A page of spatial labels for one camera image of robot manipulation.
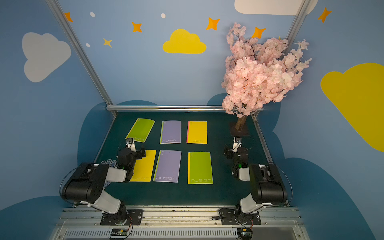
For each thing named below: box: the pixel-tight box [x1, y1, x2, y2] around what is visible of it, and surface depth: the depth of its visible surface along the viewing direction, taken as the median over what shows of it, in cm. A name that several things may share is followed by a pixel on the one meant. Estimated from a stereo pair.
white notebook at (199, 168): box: [188, 151, 213, 184], surface depth 95 cm
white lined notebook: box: [160, 120, 182, 144], surface depth 113 cm
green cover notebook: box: [125, 118, 156, 143], surface depth 114 cm
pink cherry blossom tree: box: [221, 22, 312, 130], surface depth 72 cm
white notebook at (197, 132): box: [186, 121, 208, 145], surface depth 111 cm
